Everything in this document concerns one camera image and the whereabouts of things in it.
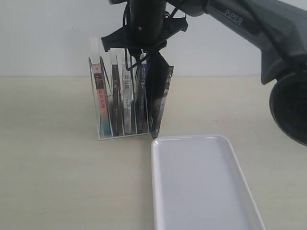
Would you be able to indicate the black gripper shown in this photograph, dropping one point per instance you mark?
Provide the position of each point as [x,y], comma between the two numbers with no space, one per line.
[147,27]

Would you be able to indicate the dark brown thin book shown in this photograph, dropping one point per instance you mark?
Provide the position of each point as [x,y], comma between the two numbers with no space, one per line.
[115,84]

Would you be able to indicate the black grey cover book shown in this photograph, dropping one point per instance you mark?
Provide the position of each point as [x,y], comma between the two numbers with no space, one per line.
[157,86]

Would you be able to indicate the white rectangular tray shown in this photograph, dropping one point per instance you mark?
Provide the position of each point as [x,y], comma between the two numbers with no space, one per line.
[198,184]

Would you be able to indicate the white wire book rack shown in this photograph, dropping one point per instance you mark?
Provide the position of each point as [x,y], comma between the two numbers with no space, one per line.
[105,59]

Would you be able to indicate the grey white book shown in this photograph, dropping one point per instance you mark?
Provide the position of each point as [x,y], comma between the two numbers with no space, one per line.
[126,96]

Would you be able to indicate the blue moon cover book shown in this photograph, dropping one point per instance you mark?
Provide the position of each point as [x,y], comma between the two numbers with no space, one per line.
[141,75]

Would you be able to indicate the pink and teal book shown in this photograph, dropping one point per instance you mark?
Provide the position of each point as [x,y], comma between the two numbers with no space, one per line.
[99,78]

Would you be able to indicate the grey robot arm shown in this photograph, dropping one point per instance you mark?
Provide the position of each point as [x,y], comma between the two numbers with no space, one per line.
[277,29]

